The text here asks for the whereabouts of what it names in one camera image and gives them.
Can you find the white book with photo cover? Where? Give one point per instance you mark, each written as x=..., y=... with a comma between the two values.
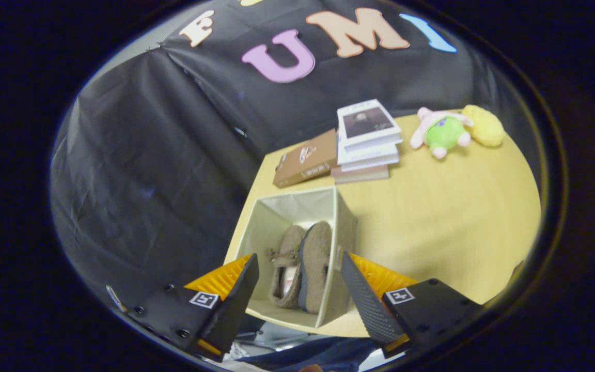
x=367, y=121

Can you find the grey fabric storage box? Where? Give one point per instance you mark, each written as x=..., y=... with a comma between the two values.
x=297, y=204

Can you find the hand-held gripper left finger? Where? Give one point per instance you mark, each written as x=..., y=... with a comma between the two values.
x=235, y=302

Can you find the yellow plush toy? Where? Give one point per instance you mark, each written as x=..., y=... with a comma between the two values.
x=486, y=126

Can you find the green and pink plush toy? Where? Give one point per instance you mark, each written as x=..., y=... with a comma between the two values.
x=444, y=134

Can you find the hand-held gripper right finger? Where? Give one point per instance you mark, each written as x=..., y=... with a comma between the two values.
x=367, y=302

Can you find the brown book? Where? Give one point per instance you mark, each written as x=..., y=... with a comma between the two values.
x=305, y=160

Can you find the brown fuzzy slipper shoe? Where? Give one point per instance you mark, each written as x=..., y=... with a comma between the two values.
x=290, y=243
x=318, y=258

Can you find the black backdrop cloth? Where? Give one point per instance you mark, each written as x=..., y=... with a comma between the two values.
x=137, y=181

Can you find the plain white book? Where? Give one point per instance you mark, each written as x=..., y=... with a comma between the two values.
x=367, y=160

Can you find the beige book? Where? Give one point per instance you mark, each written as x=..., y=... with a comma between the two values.
x=359, y=175

